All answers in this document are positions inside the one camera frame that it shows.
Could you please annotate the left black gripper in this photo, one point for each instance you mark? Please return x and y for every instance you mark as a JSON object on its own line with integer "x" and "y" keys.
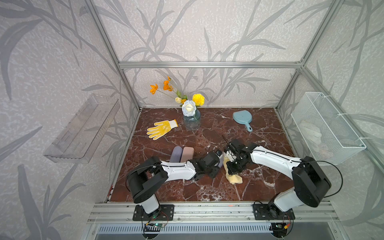
{"x": 215, "y": 173}

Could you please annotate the lavender eyeglass case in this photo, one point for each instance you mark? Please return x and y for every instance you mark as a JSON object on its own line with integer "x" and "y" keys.
{"x": 176, "y": 155}
{"x": 221, "y": 162}

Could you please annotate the glass vase with flowers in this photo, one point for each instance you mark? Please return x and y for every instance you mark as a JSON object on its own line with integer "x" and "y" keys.
{"x": 191, "y": 114}

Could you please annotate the white wire mesh basket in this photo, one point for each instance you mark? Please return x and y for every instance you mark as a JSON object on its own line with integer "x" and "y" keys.
{"x": 328, "y": 135}

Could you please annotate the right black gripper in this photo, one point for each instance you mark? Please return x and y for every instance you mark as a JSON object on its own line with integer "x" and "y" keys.
{"x": 231, "y": 170}

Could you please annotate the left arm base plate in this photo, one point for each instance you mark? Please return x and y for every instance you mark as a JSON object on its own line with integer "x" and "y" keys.
{"x": 163, "y": 213}

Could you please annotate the yellow work glove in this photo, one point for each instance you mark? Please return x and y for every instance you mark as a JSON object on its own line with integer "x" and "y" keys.
{"x": 161, "y": 128}

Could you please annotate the aluminium mounting rail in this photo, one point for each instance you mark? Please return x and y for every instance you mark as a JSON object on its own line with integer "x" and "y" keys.
{"x": 207, "y": 212}

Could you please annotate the clear acrylic wall shelf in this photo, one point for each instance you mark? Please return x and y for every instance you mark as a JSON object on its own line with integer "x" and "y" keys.
{"x": 79, "y": 140}

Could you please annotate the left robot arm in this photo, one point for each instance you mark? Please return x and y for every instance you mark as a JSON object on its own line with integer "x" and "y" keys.
{"x": 144, "y": 180}

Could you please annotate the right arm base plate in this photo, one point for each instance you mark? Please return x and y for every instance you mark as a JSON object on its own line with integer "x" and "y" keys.
{"x": 271, "y": 213}

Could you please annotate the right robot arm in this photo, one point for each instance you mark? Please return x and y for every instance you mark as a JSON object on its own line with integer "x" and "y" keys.
{"x": 310, "y": 182}

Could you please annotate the pink eyeglass case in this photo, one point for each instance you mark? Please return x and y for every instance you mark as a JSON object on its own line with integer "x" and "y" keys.
{"x": 187, "y": 154}

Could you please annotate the teal hand mirror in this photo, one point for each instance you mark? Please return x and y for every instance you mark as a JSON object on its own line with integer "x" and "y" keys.
{"x": 244, "y": 118}

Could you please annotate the yellow microfiber cloth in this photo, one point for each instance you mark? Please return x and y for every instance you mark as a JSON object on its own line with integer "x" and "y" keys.
{"x": 233, "y": 179}

